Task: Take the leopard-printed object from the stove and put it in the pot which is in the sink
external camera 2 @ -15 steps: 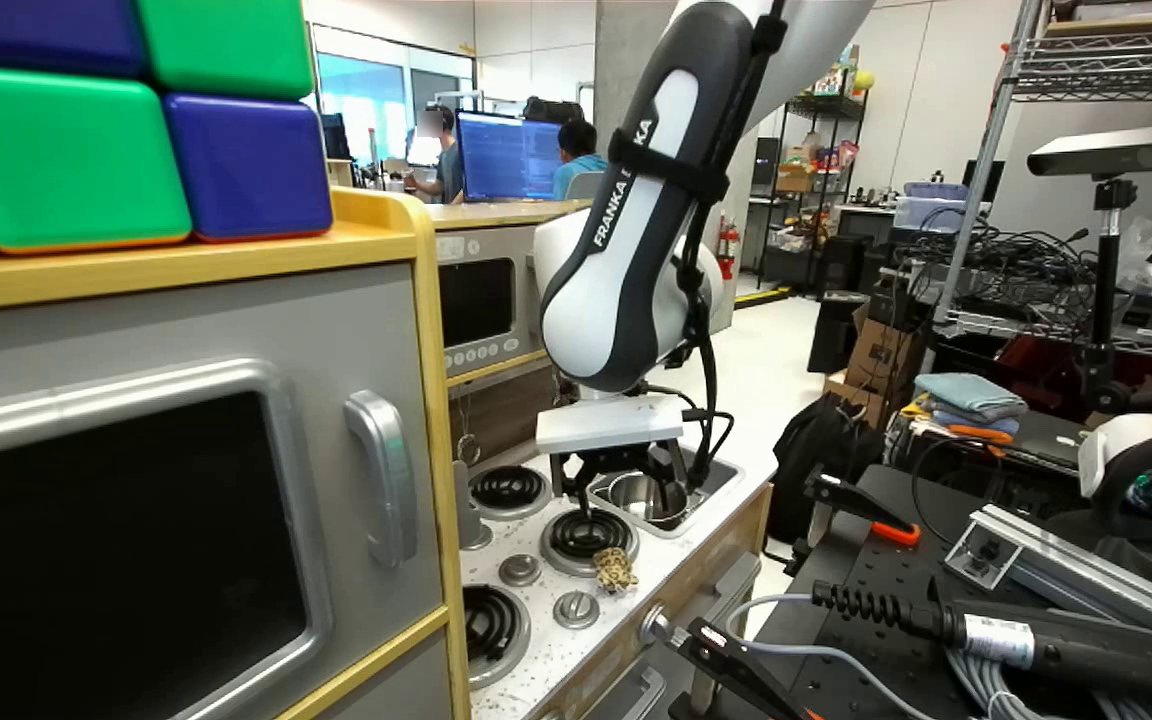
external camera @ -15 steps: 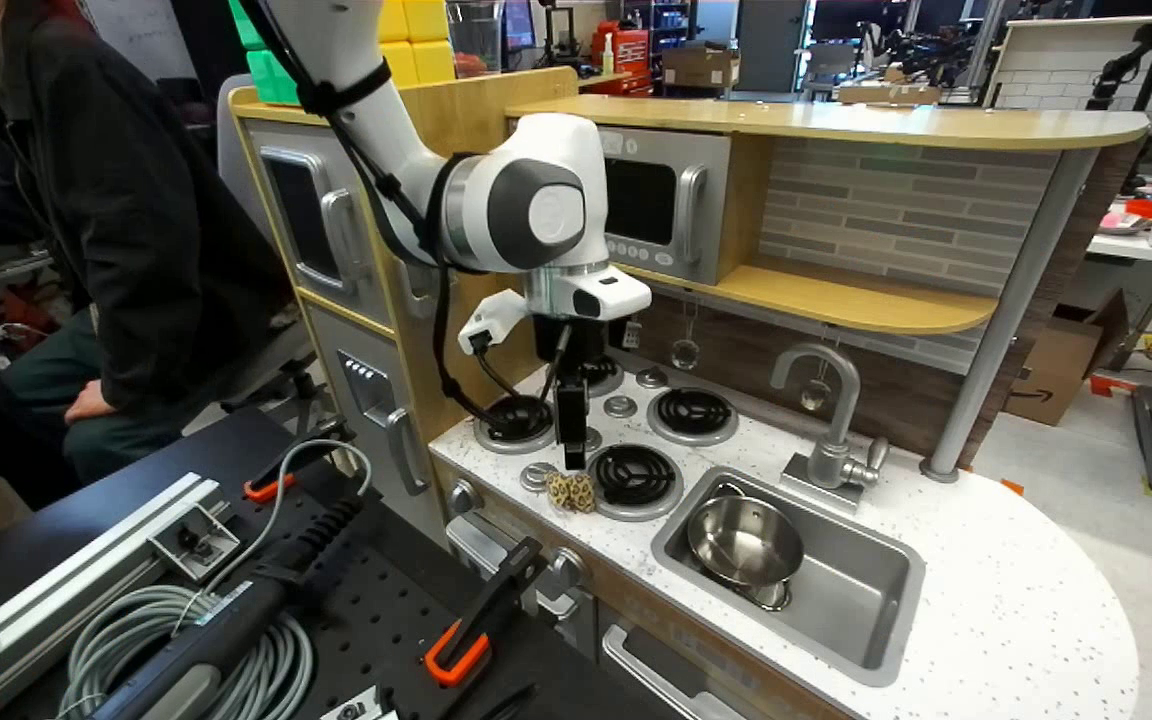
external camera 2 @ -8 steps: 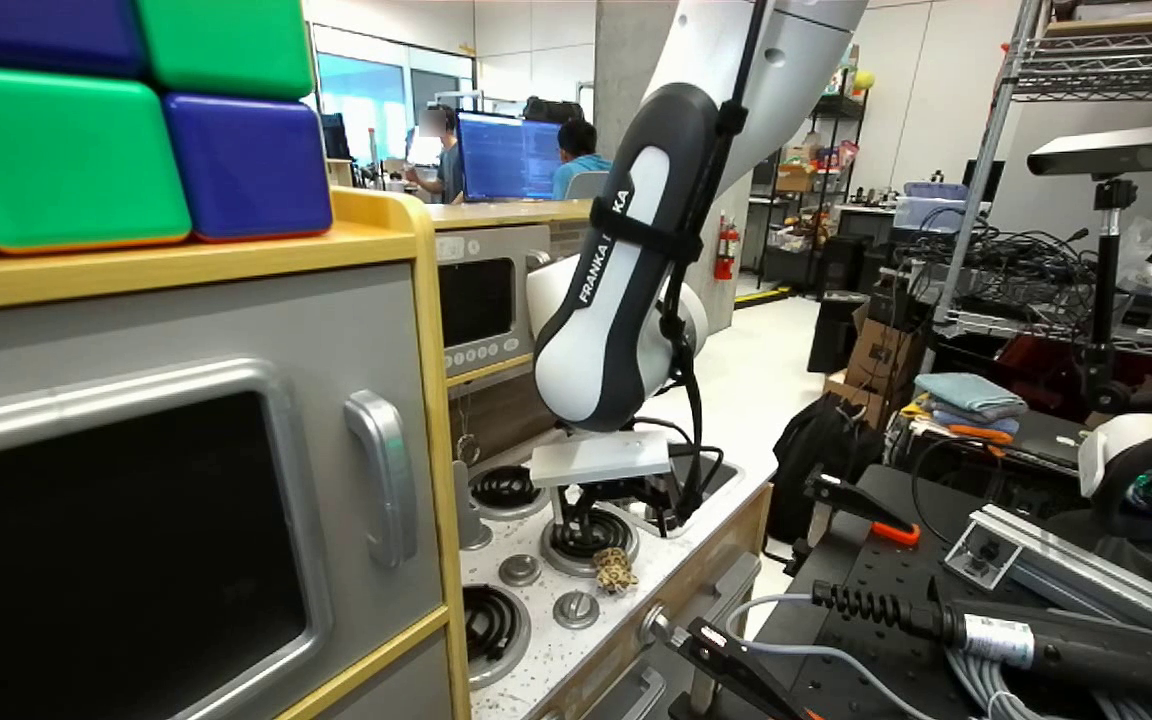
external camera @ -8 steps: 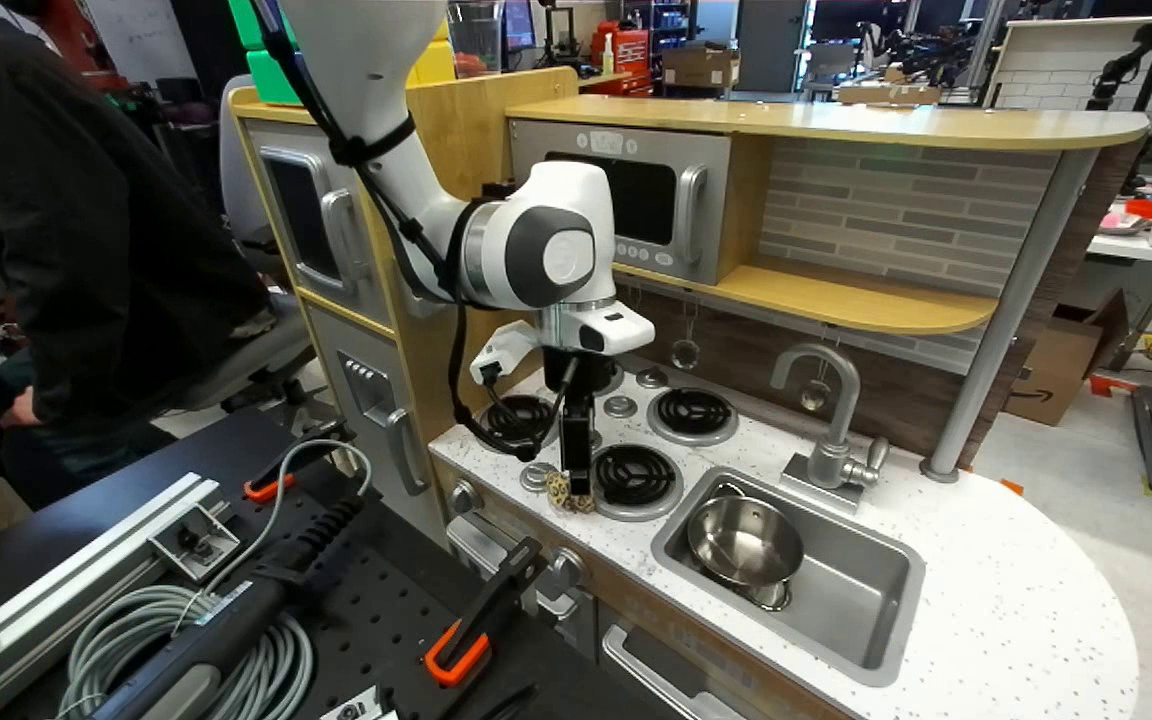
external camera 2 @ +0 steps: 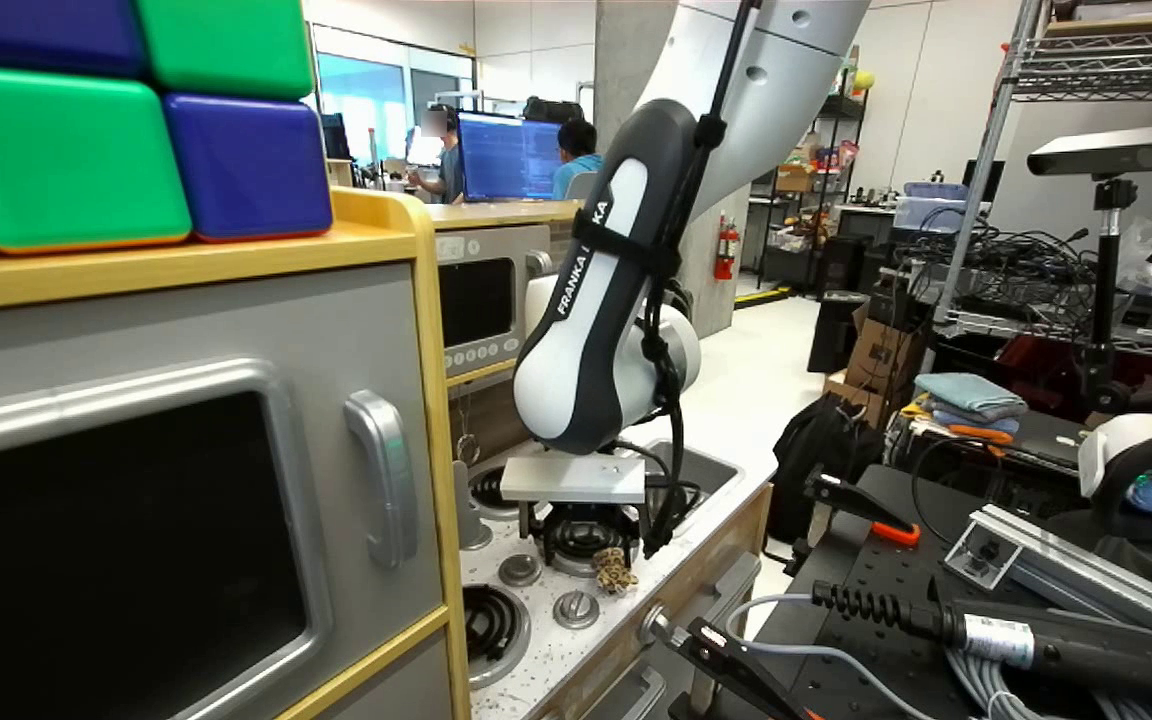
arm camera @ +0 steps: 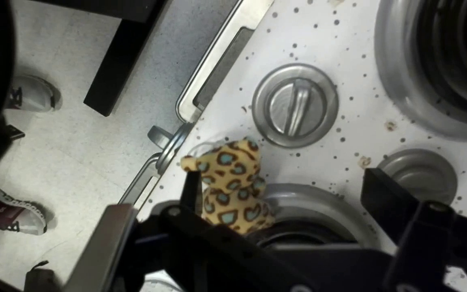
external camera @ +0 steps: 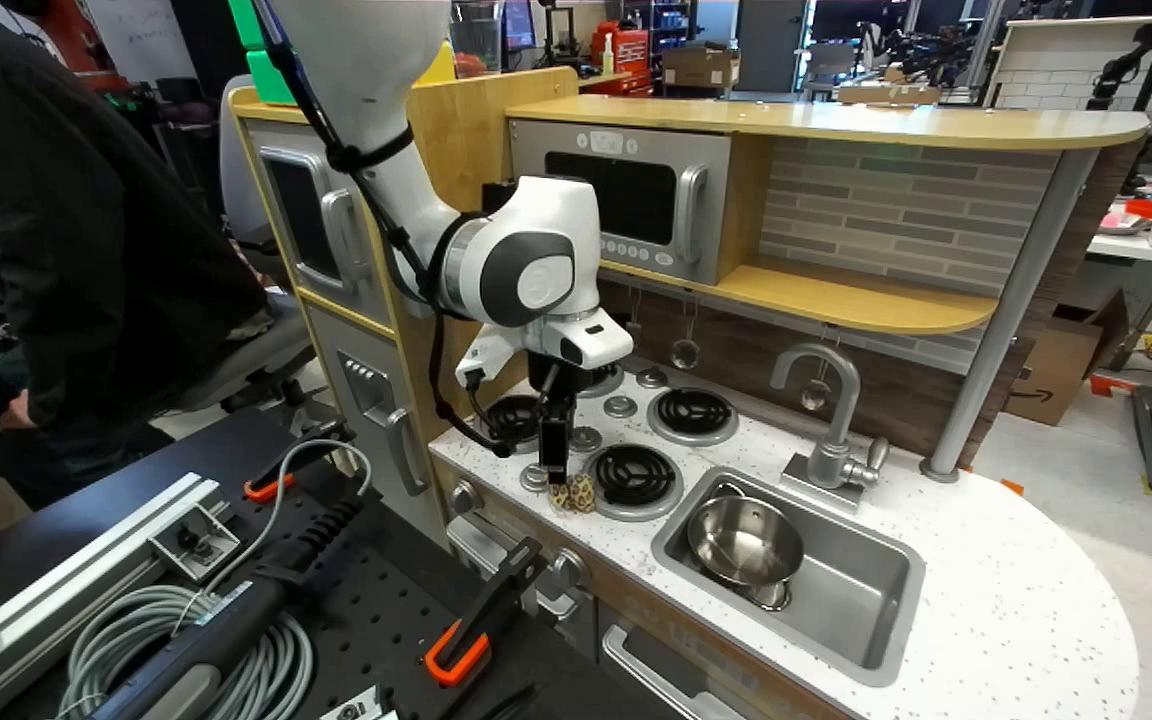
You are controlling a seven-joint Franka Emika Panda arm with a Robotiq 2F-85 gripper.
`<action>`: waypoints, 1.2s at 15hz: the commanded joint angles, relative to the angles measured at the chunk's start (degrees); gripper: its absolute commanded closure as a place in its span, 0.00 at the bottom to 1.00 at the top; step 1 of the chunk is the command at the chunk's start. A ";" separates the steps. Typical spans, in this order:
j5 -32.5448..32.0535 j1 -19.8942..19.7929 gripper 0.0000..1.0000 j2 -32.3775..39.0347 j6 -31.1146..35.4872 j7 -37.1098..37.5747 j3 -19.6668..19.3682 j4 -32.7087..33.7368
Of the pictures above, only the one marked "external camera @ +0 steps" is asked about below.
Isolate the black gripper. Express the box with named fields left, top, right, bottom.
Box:
left=523, top=346, right=595, bottom=487

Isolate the leopard-printed object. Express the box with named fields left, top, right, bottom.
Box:
left=548, top=472, right=605, bottom=517

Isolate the black toy stove burner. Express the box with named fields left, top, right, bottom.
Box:
left=581, top=354, right=626, bottom=403
left=581, top=439, right=689, bottom=522
left=475, top=392, right=548, bottom=454
left=642, top=383, right=742, bottom=448

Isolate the stainless steel pot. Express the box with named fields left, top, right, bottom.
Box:
left=679, top=487, right=808, bottom=600

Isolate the grey toy sink basin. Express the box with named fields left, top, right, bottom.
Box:
left=652, top=465, right=928, bottom=692

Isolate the hanging toy ladle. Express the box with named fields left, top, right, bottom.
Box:
left=669, top=296, right=708, bottom=377

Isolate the grey toy cabinet door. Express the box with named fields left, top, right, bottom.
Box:
left=312, top=308, right=443, bottom=535

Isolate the orange black bar clamp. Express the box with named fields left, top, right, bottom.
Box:
left=418, top=535, right=548, bottom=692

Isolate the grey toy microwave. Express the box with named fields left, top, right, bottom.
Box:
left=508, top=114, right=736, bottom=288

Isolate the grey toy faucet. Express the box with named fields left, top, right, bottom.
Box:
left=769, top=341, right=891, bottom=512

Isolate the grey toy oven door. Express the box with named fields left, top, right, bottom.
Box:
left=251, top=137, right=399, bottom=325

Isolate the wooden toy kitchen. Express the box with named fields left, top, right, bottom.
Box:
left=224, top=63, right=1152, bottom=720

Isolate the brown cardboard box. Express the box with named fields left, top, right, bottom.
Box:
left=1001, top=288, right=1136, bottom=432

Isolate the person in black jacket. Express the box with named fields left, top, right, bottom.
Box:
left=0, top=0, right=271, bottom=505

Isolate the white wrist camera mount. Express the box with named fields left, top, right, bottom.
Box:
left=450, top=308, right=640, bottom=392

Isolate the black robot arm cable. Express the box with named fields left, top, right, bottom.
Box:
left=428, top=244, right=520, bottom=465

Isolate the thin white cable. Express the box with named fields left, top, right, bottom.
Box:
left=196, top=437, right=380, bottom=593

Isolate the small orange clamp handle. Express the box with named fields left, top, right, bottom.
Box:
left=240, top=465, right=300, bottom=507

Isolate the black ribbed tool handle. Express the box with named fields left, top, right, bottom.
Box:
left=92, top=493, right=375, bottom=720

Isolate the coiled grey cable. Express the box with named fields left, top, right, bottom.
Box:
left=52, top=578, right=319, bottom=720

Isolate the aluminium extrusion rail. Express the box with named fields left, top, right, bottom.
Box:
left=0, top=469, right=224, bottom=720

